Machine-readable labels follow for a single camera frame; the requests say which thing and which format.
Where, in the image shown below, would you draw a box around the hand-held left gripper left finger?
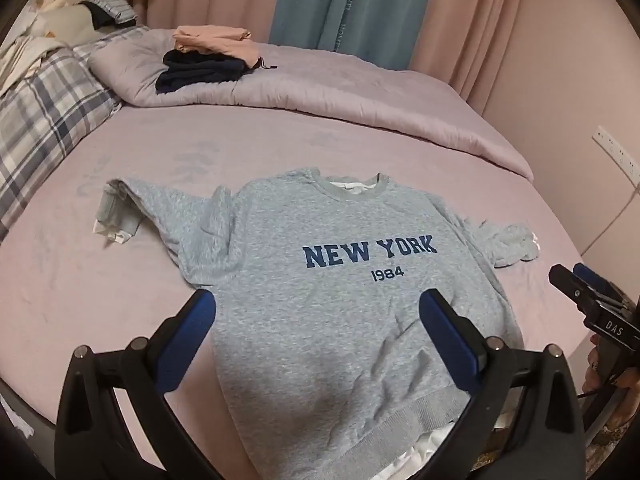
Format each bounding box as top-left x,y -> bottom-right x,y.
54,288 -> 217,480

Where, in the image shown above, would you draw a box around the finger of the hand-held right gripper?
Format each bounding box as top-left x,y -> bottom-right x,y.
548,263 -> 601,317
572,262 -> 632,311

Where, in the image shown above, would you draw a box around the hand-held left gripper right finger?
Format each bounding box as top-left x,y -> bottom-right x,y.
418,288 -> 586,480

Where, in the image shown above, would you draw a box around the grey printed sweatshirt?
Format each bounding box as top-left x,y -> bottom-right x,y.
95,167 -> 543,480

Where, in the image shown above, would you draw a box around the folded dark navy clothes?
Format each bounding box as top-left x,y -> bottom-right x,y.
155,49 -> 251,95

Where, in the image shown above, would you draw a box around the folded peach clothes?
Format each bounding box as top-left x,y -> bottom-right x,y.
171,25 -> 261,68

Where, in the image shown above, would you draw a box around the person's right hand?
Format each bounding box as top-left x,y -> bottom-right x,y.
586,337 -> 640,392

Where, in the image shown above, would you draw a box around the bed with pink sheet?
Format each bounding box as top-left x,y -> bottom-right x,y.
0,42 -> 591,466

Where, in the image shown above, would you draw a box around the lilac quilted comforter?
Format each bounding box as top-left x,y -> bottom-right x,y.
87,27 -> 535,183

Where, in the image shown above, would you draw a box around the plaid pillow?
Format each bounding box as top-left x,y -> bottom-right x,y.
0,25 -> 151,241

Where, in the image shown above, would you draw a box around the pile of cream cloths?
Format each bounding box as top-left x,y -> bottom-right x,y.
0,0 -> 96,96

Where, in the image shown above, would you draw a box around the grey striped pillow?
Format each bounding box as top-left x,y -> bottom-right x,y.
80,0 -> 140,28

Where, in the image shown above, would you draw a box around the teal curtain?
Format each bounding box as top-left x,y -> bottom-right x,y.
269,0 -> 441,71

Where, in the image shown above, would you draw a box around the white power cable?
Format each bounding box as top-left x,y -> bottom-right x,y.
579,182 -> 638,258

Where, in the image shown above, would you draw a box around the white wall power strip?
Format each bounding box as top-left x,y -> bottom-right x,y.
592,125 -> 640,188

